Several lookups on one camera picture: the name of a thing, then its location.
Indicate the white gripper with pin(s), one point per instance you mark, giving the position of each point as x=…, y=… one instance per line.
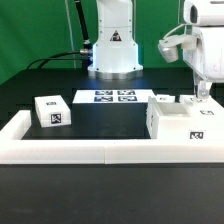
x=207, y=59

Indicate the white cabinet door panel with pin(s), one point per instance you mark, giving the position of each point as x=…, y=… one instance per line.
x=197, y=107
x=165, y=98

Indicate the white cabinet body box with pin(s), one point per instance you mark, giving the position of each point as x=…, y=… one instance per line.
x=171, y=121

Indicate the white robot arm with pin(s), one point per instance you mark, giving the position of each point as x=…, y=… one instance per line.
x=115, y=53

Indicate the white cabinet top block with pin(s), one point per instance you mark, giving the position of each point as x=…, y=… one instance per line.
x=52, y=111

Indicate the white base marker plate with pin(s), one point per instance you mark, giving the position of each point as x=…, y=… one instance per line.
x=112, y=96

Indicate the white U-shaped obstacle fence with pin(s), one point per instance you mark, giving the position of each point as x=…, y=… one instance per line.
x=14, y=149

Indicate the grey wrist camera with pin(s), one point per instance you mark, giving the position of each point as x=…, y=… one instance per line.
x=168, y=47

